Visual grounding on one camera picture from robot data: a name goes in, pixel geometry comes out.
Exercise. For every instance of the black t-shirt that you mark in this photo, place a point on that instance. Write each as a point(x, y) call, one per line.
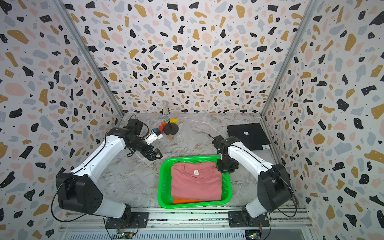
point(251, 135)

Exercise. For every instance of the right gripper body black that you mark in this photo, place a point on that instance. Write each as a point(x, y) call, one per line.
point(225, 166)

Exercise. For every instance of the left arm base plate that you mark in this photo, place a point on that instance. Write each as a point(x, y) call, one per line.
point(131, 220)

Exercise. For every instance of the aluminium rail frame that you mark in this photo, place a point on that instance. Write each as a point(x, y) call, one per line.
point(199, 223)

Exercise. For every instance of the orange t-shirt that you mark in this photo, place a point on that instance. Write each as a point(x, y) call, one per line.
point(184, 201)

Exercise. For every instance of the pink t-shirt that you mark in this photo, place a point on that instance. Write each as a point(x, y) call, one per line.
point(201, 181)

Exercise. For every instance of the black round disc stand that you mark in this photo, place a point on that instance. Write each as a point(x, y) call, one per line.
point(171, 129)

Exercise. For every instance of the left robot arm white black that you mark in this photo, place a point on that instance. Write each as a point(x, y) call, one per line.
point(77, 191)

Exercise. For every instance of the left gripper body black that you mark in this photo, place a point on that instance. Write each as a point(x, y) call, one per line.
point(142, 146)

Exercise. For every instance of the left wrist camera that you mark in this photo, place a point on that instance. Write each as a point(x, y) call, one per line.
point(155, 134)

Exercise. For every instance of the green plastic basket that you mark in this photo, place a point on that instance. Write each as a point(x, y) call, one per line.
point(165, 199)

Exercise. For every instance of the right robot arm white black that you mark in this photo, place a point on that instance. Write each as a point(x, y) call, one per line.
point(273, 182)

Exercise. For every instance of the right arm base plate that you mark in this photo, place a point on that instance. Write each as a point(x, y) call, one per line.
point(241, 219)

